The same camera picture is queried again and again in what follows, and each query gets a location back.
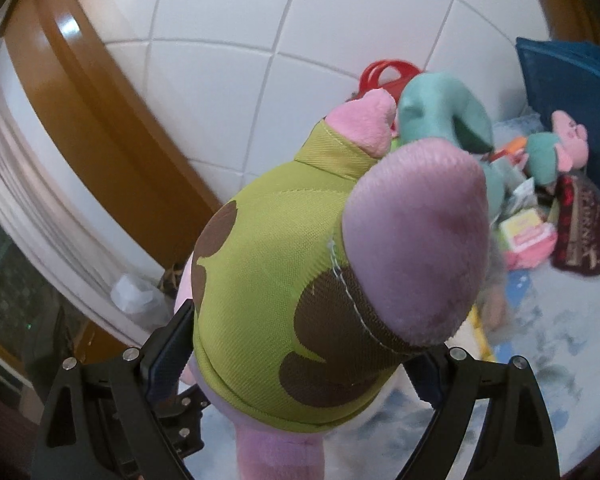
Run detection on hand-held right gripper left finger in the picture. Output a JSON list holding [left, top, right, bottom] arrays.
[[31, 301, 205, 480]]

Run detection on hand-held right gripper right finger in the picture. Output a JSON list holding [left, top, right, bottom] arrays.
[[399, 342, 561, 480]]

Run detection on pink starfish plush green shorts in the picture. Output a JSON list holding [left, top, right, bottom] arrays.
[[172, 91, 491, 480]]

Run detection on crumpled clear plastic bag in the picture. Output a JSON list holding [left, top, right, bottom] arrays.
[[109, 272, 171, 328]]

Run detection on pink and yellow packet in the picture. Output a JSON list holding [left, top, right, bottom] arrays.
[[498, 208, 561, 270]]

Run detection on white curtain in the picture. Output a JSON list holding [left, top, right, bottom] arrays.
[[0, 82, 153, 346]]

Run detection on white crumpled wrapper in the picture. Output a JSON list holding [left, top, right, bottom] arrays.
[[510, 176, 546, 216]]

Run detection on dark red patterned pouch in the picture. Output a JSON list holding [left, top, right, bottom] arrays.
[[550, 172, 600, 277]]

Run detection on orange small toy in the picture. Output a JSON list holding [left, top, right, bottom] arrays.
[[495, 136, 530, 161]]

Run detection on small pink and teal plush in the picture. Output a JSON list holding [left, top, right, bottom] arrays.
[[522, 110, 589, 191]]

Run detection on teal plush toy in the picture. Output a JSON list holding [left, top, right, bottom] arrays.
[[391, 71, 507, 221]]

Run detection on red plastic basket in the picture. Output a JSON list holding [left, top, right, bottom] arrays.
[[358, 59, 423, 98]]

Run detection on wooden headboard frame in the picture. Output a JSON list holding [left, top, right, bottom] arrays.
[[4, 0, 226, 271]]

